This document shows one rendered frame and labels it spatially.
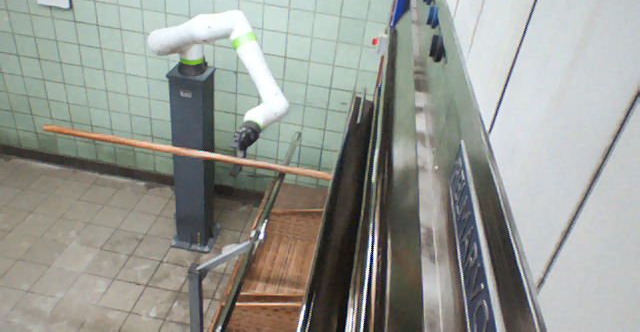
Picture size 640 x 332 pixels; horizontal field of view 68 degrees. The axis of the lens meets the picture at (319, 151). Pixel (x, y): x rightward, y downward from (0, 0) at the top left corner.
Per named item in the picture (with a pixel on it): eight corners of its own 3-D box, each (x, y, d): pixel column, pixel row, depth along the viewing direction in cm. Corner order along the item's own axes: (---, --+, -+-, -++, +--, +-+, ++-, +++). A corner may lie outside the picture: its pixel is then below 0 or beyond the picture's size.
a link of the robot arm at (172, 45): (139, 33, 235) (194, 13, 196) (169, 28, 246) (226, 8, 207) (147, 59, 238) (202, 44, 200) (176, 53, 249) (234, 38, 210)
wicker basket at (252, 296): (350, 249, 243) (358, 207, 229) (337, 343, 196) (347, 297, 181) (257, 231, 247) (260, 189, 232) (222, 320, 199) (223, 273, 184)
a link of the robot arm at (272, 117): (243, 54, 224) (230, 53, 214) (262, 41, 220) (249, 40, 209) (278, 123, 222) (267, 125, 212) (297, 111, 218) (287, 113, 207)
